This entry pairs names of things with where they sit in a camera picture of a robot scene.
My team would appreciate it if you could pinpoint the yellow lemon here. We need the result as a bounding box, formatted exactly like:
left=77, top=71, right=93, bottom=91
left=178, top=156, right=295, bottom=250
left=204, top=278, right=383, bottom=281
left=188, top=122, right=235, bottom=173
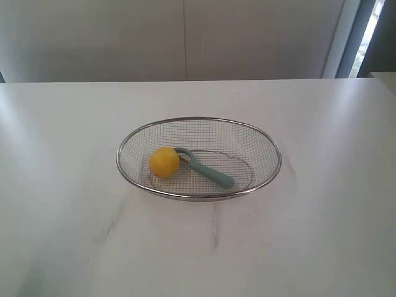
left=148, top=147, right=179, bottom=178

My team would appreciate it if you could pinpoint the teal handled peeler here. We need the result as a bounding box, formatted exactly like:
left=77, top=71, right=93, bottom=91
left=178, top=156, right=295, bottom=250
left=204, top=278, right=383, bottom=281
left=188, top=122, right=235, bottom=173
left=174, top=147, right=235, bottom=189

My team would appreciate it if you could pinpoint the oval wire mesh basket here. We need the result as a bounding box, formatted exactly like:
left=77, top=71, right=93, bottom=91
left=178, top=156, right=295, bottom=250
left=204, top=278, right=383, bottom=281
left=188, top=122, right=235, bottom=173
left=116, top=116, right=282, bottom=201

